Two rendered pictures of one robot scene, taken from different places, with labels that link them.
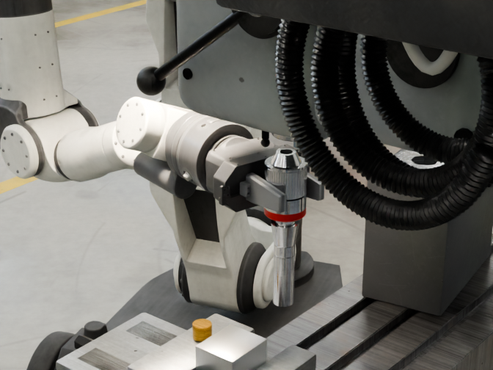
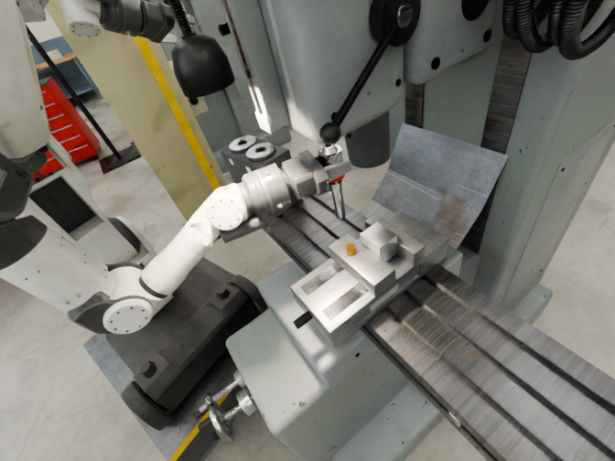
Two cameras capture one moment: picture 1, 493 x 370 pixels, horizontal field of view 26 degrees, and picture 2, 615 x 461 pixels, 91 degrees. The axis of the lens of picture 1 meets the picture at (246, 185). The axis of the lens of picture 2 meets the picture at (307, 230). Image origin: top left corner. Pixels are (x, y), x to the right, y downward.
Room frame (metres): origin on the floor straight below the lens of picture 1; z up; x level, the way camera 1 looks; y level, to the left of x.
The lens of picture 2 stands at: (0.91, 0.47, 1.55)
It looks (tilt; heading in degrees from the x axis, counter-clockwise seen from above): 43 degrees down; 298
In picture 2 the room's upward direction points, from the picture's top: 17 degrees counter-clockwise
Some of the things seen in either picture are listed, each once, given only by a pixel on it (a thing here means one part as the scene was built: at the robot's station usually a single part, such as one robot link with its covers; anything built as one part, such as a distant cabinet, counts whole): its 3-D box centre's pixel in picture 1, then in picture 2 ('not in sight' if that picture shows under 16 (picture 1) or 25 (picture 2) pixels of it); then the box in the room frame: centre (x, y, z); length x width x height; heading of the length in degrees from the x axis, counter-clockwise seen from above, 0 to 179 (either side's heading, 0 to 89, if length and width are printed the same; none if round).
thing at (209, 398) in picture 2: not in sight; (221, 392); (1.52, 0.28, 0.52); 0.22 x 0.06 x 0.06; 51
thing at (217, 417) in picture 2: not in sight; (231, 412); (1.39, 0.34, 0.64); 0.16 x 0.12 x 0.12; 51
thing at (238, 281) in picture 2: not in sight; (249, 294); (1.60, -0.12, 0.50); 0.20 x 0.05 x 0.20; 159
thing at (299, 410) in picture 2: not in sight; (361, 340); (1.09, -0.03, 0.44); 0.81 x 0.32 x 0.60; 51
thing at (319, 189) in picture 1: (306, 182); not in sight; (1.11, -0.07, 1.21); 0.06 x 0.02 x 0.03; 37
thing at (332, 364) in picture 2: not in sight; (357, 281); (1.08, -0.05, 0.80); 0.50 x 0.35 x 0.12; 51
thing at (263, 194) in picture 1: (263, 195); (338, 171); (1.07, -0.02, 1.21); 0.06 x 0.02 x 0.03; 37
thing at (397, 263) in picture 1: (432, 213); (261, 173); (1.41, -0.27, 1.04); 0.22 x 0.12 x 0.20; 150
